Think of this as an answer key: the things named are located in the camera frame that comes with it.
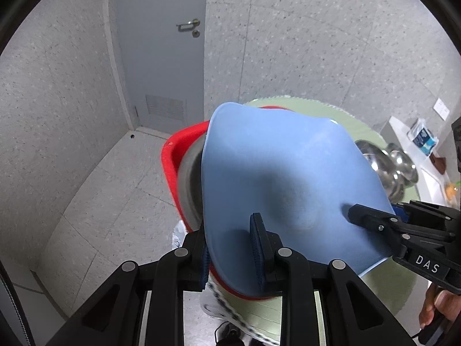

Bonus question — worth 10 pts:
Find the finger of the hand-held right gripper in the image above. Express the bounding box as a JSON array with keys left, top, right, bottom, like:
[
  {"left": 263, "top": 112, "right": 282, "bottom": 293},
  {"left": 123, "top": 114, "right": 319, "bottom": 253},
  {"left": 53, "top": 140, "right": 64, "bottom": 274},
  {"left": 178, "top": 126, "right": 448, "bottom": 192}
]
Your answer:
[
  {"left": 392, "top": 201, "right": 456, "bottom": 225},
  {"left": 347, "top": 204, "right": 453, "bottom": 259}
]

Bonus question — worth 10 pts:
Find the red plastic basin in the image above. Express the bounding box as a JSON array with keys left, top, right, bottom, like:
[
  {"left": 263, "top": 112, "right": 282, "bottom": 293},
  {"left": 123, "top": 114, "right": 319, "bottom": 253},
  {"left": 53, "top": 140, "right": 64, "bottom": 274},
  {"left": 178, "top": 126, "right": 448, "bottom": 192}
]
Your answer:
[{"left": 161, "top": 105, "right": 289, "bottom": 300}]

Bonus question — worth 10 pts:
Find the grey door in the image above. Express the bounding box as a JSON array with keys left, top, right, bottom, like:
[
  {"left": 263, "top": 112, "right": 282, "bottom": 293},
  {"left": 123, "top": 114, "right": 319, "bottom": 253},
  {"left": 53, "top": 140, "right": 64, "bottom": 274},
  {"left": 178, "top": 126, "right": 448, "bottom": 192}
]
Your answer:
[{"left": 107, "top": 0, "right": 210, "bottom": 142}]

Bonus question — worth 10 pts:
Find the grey plate in tub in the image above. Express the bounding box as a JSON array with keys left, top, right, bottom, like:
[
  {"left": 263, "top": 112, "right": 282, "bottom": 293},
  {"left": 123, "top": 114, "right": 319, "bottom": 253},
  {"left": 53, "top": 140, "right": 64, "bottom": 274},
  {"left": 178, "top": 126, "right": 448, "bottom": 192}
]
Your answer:
[{"left": 178, "top": 140, "right": 208, "bottom": 232}]

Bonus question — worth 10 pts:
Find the orange object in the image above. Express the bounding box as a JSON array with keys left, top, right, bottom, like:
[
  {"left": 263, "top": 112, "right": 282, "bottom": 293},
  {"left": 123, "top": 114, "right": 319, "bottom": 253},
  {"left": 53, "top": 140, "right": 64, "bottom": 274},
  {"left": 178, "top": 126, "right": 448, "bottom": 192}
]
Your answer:
[{"left": 444, "top": 182, "right": 461, "bottom": 201}]

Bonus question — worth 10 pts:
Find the door vent grille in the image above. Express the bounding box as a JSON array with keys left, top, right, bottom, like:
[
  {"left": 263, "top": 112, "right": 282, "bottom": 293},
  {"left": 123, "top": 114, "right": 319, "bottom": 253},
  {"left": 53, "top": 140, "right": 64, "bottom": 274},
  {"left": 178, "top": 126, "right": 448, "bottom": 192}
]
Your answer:
[{"left": 145, "top": 94, "right": 187, "bottom": 123}]

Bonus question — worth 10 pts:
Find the black object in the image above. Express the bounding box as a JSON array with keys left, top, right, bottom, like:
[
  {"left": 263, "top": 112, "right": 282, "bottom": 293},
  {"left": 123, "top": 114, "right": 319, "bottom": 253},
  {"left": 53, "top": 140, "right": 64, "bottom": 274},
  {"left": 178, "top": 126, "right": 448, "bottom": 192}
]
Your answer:
[{"left": 215, "top": 321, "right": 243, "bottom": 344}]

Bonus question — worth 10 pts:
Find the steel bowl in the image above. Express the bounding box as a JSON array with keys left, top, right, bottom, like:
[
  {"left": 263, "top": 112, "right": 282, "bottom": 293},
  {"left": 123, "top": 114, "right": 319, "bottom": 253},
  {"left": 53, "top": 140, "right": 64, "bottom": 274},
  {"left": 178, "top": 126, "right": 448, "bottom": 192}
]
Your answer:
[
  {"left": 354, "top": 140, "right": 397, "bottom": 202},
  {"left": 385, "top": 143, "right": 419, "bottom": 189}
]

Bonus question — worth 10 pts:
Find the blue white tissue packet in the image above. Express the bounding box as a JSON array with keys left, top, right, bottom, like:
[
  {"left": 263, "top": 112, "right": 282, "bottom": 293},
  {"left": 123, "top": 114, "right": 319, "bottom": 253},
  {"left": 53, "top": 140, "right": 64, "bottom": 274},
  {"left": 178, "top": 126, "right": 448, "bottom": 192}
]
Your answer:
[{"left": 408, "top": 117, "right": 439, "bottom": 158}]

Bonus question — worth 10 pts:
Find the person's right hand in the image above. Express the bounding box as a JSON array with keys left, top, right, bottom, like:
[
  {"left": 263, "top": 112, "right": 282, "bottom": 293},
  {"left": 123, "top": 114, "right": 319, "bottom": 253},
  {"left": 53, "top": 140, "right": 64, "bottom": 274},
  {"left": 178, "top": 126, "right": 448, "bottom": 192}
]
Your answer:
[{"left": 419, "top": 284, "right": 461, "bottom": 333}]

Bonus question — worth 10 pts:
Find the green round table mat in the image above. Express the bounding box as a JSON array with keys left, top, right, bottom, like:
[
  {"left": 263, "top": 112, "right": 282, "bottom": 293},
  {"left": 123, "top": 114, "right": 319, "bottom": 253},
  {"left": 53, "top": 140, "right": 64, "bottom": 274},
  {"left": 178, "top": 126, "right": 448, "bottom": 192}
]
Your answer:
[{"left": 234, "top": 95, "right": 433, "bottom": 346}]

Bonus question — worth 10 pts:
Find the blue plate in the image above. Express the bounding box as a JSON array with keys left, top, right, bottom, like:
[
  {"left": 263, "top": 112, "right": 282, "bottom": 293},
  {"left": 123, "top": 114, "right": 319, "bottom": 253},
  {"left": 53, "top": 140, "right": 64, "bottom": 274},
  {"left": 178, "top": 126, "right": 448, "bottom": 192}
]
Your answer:
[{"left": 200, "top": 101, "right": 394, "bottom": 297}]

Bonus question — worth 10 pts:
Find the grey cable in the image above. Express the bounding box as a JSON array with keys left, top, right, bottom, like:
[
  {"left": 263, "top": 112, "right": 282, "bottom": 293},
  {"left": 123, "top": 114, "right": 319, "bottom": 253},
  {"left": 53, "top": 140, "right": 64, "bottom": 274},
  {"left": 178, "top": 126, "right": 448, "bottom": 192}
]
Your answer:
[{"left": 0, "top": 259, "right": 37, "bottom": 346}]

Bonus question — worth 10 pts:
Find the white wall outlet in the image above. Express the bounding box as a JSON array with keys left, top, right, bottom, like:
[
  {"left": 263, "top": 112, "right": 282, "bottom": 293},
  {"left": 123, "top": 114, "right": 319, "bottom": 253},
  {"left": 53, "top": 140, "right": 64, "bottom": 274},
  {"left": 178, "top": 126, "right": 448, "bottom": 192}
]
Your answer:
[{"left": 434, "top": 97, "right": 451, "bottom": 120}]

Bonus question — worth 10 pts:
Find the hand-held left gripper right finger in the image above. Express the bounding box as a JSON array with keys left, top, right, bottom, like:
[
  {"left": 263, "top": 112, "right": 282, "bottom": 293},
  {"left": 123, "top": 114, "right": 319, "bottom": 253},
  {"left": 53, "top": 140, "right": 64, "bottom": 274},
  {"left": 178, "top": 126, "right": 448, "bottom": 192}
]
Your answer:
[{"left": 249, "top": 213, "right": 415, "bottom": 346}]

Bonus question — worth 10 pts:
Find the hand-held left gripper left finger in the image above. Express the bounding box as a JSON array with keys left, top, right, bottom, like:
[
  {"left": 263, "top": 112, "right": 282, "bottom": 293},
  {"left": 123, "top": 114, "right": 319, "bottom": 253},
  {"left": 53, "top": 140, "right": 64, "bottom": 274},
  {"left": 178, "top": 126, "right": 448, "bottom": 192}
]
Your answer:
[{"left": 46, "top": 229, "right": 211, "bottom": 346}]

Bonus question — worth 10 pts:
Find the brown pouch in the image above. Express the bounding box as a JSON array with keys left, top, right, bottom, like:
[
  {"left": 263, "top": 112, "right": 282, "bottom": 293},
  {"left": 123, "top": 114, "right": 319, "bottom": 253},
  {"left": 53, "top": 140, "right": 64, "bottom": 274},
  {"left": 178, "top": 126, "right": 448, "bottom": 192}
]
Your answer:
[{"left": 430, "top": 154, "right": 448, "bottom": 174}]

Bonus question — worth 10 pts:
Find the metal door handle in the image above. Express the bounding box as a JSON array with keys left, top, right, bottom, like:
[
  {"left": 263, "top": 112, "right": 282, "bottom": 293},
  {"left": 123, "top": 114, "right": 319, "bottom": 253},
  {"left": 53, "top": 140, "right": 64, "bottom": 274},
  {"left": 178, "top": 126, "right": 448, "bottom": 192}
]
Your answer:
[{"left": 176, "top": 18, "right": 201, "bottom": 33}]

